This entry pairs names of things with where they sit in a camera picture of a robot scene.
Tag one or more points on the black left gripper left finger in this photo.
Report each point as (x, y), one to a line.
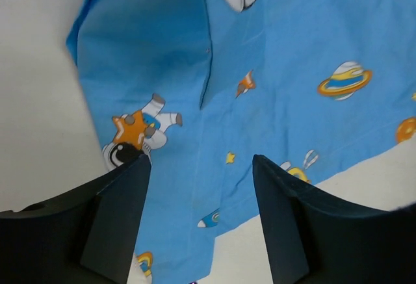
(85, 235)

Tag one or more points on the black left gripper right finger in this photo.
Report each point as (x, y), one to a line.
(312, 236)

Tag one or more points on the blue space print cloth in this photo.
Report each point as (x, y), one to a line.
(201, 86)

